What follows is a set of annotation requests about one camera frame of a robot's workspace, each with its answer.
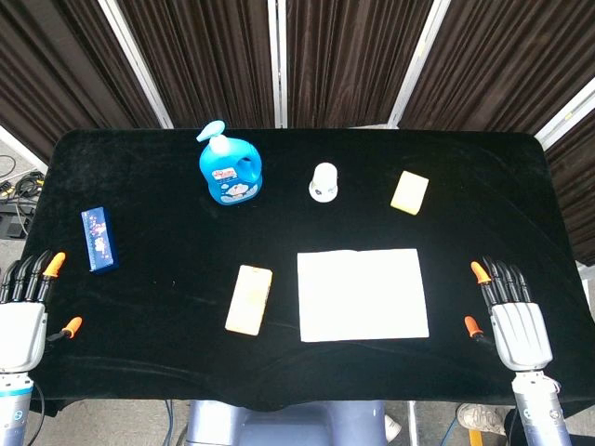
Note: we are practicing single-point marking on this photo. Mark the yellow white flat box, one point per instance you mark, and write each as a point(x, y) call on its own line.
point(248, 299)

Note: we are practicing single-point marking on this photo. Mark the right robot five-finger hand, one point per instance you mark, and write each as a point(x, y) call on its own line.
point(520, 330)

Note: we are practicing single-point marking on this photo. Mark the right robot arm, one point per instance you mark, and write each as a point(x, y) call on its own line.
point(541, 409)

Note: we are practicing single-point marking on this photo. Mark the grey sneaker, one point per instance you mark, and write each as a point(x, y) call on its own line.
point(481, 418)

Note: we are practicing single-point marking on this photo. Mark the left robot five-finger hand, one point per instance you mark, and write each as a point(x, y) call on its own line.
point(21, 330)

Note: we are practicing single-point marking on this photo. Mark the white paper cup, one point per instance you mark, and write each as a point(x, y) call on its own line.
point(324, 182)

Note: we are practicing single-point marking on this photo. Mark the white cloth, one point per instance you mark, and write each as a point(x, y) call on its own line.
point(362, 295)

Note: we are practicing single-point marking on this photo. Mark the brown curtain panel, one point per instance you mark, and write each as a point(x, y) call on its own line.
point(576, 186)
point(344, 60)
point(200, 60)
point(51, 69)
point(502, 65)

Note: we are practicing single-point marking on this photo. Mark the blue rectangular box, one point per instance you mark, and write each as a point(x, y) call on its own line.
point(98, 239)

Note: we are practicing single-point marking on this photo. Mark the white screen frame post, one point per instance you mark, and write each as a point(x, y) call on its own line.
point(564, 111)
point(135, 65)
point(277, 65)
point(413, 69)

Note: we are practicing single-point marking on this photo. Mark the white shoe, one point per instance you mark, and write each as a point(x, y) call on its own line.
point(392, 427)

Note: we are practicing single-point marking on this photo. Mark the blue detergent pump bottle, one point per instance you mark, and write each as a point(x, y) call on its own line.
point(230, 174)

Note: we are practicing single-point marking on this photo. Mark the yellow sponge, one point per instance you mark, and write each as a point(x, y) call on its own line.
point(409, 192)

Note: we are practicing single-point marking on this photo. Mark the black velvet tablecloth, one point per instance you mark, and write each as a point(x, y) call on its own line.
point(186, 241)

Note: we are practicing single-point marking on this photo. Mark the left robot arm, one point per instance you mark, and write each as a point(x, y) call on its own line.
point(14, 409)

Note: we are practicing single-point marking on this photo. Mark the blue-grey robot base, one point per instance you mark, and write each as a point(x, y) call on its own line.
point(288, 423)

